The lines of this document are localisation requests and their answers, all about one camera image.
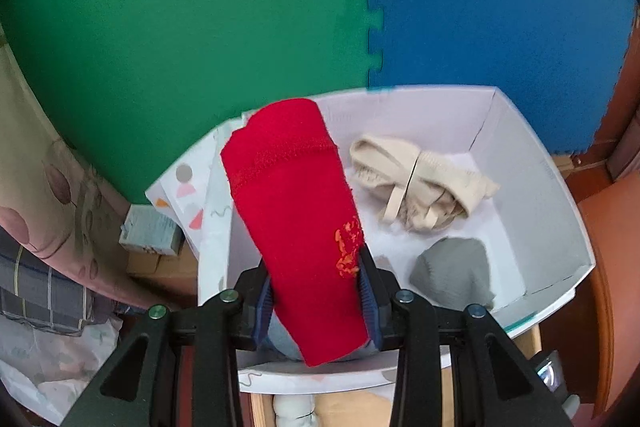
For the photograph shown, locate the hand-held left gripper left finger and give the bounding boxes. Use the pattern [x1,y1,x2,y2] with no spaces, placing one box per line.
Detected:
[60,257,276,427]

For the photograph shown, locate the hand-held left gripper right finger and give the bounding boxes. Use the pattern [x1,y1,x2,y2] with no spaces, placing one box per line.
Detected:
[357,244,576,427]

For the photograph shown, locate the grey sock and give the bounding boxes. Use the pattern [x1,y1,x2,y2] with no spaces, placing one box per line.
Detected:
[410,237,497,310]

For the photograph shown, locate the pale blue underwear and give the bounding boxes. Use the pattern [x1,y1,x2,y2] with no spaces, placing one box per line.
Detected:
[272,394,321,427]

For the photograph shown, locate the wooden drawer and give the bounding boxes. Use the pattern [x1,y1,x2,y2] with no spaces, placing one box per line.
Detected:
[250,327,543,427]

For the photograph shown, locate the red sock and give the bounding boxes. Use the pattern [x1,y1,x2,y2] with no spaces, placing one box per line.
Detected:
[221,98,376,367]

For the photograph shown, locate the beige socks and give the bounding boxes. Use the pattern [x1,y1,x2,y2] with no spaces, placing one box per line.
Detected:
[348,134,501,233]

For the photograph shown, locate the white cardboard box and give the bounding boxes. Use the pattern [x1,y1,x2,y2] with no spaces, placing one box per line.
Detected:
[197,84,597,395]

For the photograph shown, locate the brown cardboard box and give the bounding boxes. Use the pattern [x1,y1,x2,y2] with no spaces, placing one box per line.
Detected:
[125,242,201,298]

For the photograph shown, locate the brown wooden furniture panel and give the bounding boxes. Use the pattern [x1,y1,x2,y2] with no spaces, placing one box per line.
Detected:
[540,7,640,418]

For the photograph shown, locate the pale green small box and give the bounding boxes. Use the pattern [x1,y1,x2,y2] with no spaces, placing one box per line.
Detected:
[119,207,185,257]

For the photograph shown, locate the white patterned cloth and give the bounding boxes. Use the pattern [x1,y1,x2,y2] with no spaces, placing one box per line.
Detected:
[145,109,401,395]

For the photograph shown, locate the white floral bedding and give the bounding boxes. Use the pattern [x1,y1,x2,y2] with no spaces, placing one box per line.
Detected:
[0,317,121,423]

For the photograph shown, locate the plaid bedding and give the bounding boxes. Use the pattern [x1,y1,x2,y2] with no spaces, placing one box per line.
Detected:
[0,227,96,338]

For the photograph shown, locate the pink leaf-print curtain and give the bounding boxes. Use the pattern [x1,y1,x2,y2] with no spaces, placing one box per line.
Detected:
[0,39,166,313]

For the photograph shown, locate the green foam mat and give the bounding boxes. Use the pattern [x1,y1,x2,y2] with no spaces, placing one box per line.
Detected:
[0,0,386,208]

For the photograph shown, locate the blue foam mat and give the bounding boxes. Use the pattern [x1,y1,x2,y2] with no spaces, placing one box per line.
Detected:
[365,0,640,155]

